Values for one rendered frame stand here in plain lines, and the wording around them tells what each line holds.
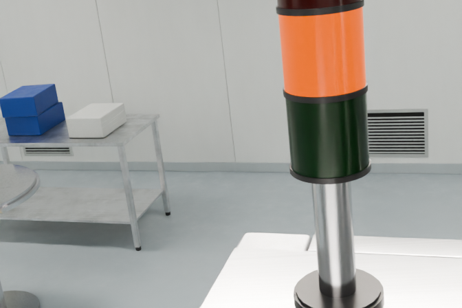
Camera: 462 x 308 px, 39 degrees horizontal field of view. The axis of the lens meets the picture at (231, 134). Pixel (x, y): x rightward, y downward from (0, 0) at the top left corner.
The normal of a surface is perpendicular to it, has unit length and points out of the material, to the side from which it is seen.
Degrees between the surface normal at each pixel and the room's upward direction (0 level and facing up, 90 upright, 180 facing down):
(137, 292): 0
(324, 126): 90
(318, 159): 90
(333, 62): 90
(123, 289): 0
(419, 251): 0
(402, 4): 90
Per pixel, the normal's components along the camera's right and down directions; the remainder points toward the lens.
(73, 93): -0.29, 0.33
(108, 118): 0.95, 0.00
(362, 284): -0.11, -0.94
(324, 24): -0.05, 0.32
